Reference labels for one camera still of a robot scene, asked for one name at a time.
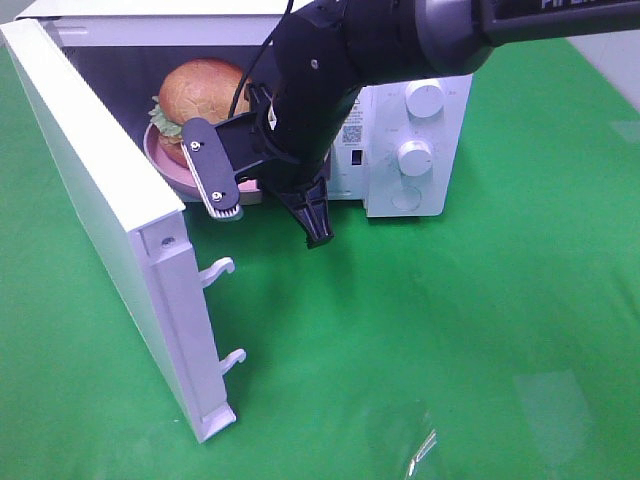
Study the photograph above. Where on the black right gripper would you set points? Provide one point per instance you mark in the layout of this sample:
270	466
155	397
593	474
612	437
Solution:
299	121

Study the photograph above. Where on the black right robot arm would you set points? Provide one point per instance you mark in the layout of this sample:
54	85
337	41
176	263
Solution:
327	51

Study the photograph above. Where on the white microwave oven body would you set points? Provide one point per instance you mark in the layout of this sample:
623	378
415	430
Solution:
125	49

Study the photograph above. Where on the upper white microwave knob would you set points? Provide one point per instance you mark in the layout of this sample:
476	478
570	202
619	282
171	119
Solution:
424	98

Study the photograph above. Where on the round white door button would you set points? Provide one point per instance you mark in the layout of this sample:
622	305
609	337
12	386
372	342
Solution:
406	198

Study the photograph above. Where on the burger with lettuce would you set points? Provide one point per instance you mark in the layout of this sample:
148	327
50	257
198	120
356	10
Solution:
199	88

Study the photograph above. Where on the white microwave door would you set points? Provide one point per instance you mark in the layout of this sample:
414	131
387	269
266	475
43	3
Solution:
135	223

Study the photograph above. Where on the pink round plate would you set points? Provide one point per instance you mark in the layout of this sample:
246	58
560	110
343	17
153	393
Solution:
180	178

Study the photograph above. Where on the white microwave knob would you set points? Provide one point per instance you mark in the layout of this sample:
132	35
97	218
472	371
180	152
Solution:
415	158
424	98

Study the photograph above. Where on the lower white microwave knob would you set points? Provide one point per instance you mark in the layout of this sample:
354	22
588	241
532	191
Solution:
415	158

